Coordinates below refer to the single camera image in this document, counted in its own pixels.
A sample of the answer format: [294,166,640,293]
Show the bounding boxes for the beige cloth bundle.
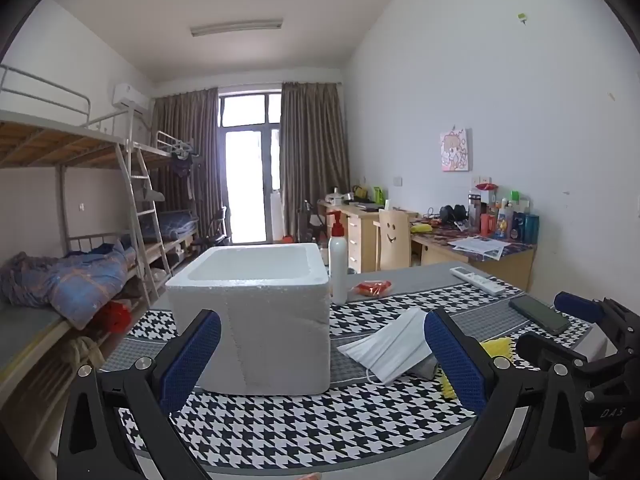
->
[65,335,106,371]

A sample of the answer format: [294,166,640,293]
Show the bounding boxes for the brown curtain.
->
[280,81,351,206]
[151,88,226,241]

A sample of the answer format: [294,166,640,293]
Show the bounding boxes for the grey cloth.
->
[410,355,441,379]

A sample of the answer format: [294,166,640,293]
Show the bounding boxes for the pink cartoon wall picture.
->
[440,128,473,172]

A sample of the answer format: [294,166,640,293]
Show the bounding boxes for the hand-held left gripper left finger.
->
[59,308,222,480]

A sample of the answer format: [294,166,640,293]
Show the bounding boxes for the metal bunk bed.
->
[125,130,206,281]
[0,64,166,411]

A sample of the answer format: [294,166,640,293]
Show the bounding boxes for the wooden chair with smiley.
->
[374,208,413,271]

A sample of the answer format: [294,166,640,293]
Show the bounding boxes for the white face mask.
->
[336,307,436,386]

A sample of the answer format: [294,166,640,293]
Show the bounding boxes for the dark hanging clothes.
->
[170,147,198,178]

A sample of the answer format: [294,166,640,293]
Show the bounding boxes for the wooden desk with printed cover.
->
[410,222,538,293]

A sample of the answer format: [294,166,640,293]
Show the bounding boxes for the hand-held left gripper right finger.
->
[424,307,591,480]

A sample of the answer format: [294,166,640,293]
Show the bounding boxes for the printed paper sheets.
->
[447,236,512,261]

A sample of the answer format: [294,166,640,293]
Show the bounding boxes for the yellow scrub brush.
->
[437,336,516,401]

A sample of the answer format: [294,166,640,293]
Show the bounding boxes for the red plastic bag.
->
[95,300,132,333]

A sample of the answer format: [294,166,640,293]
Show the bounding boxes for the ceiling tube lamp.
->
[190,18,284,37]

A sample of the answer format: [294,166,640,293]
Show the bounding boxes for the white pump bottle red cap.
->
[327,210,349,306]

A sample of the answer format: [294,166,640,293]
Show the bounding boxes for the blue checked quilt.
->
[0,240,138,331]

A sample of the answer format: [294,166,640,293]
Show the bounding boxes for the black folding chair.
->
[207,207,231,248]

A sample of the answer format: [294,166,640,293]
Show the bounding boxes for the red snack packet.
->
[350,281,395,297]

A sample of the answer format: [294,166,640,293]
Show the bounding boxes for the row of toiletry bottles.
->
[467,187,541,242]

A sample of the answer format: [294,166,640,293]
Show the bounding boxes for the blue checked bedding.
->
[142,210,198,241]

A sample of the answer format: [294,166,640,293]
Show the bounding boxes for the metal bunk ladder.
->
[116,142,166,306]

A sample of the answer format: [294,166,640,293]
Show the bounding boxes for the white tall appliance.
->
[270,190,282,243]

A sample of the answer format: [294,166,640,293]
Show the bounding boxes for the glass balcony door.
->
[218,92,283,246]

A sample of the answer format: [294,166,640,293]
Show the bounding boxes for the white remote control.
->
[449,266,507,297]

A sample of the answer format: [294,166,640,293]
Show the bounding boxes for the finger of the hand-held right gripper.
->
[554,291,627,330]
[516,332,602,379]

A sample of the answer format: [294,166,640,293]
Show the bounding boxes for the metal folding stand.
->
[297,200,321,243]

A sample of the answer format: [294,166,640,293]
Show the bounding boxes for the white air conditioner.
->
[112,83,151,111]

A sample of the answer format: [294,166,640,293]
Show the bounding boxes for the black smartphone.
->
[508,294,572,336]

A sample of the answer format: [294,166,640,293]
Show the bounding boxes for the white foam box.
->
[165,242,332,395]

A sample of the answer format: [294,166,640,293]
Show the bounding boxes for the houndstooth table cloth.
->
[97,262,608,468]

